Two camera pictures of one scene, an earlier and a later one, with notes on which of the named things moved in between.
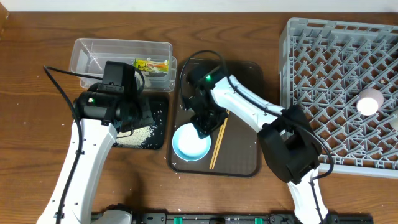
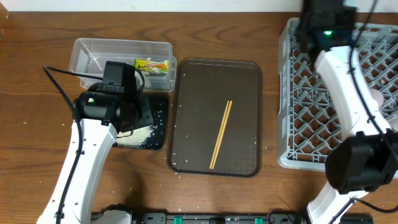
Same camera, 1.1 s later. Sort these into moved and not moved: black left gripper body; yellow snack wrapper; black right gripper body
Moved: black right gripper body
Not moved: black left gripper body; yellow snack wrapper
